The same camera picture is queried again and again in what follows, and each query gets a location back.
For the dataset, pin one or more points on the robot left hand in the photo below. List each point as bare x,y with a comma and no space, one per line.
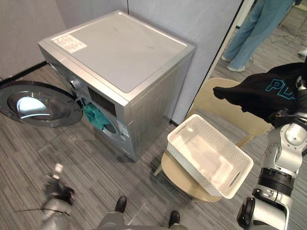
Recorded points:
60,189

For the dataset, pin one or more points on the robot right arm silver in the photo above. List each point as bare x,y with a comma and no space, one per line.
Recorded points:
280,153

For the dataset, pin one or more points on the robot silver body and legs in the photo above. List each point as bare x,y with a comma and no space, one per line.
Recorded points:
112,220

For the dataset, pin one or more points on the robot left arm silver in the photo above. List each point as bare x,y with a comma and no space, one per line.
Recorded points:
54,215

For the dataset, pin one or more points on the white shoe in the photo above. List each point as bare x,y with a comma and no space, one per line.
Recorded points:
303,52

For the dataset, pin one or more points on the silver front-load washing machine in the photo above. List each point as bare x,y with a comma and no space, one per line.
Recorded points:
134,62

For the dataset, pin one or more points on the teal cloth garment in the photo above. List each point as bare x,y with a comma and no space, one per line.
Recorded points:
94,117

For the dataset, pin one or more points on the black garment with teal print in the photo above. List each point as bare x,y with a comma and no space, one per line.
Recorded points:
261,95

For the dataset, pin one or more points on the robot right foot dark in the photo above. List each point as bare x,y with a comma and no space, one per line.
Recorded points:
174,218

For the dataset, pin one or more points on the beige wooden chair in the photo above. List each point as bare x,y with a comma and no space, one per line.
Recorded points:
230,112

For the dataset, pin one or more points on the round washing machine door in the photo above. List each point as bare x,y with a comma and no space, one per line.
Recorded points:
38,105

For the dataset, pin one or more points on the robot left foot dark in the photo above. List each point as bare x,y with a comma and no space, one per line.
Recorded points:
120,204

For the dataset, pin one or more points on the robot foot dark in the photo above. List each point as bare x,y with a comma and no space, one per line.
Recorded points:
120,204
174,218

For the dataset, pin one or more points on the person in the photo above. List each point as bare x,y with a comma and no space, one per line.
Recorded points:
254,31

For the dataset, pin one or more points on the white label sticker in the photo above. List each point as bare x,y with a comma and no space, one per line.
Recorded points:
69,43

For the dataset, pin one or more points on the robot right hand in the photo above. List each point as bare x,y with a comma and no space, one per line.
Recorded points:
301,84

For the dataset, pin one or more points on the white plastic laundry basket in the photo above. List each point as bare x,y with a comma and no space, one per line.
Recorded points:
204,153

